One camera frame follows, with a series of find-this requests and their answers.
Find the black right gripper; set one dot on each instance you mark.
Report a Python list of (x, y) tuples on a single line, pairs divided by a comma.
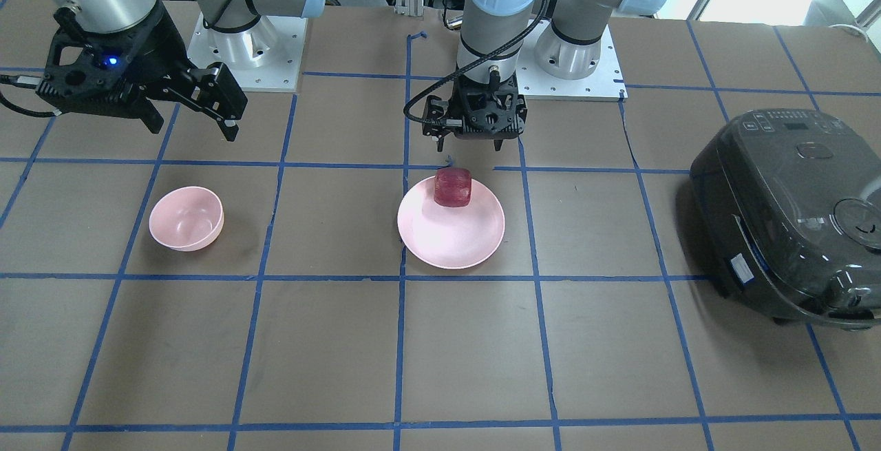
[(155, 45)]

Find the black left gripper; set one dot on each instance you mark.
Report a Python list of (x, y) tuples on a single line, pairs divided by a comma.
[(435, 111)]

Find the red apple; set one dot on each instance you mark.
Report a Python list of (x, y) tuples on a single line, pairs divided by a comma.
[(452, 187)]

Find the pink bowl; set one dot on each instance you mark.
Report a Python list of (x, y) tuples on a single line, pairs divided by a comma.
[(187, 219)]

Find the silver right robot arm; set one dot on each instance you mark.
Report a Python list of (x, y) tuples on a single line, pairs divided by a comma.
[(225, 16)]

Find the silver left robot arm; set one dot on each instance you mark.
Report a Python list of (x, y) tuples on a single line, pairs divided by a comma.
[(492, 32)]

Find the pink plate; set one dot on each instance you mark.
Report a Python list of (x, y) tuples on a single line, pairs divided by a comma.
[(451, 237)]

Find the dark grey rice cooker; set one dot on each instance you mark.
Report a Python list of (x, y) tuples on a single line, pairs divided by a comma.
[(790, 198)]

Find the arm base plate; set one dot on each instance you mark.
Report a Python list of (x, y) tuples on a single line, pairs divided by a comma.
[(265, 58), (551, 69)]

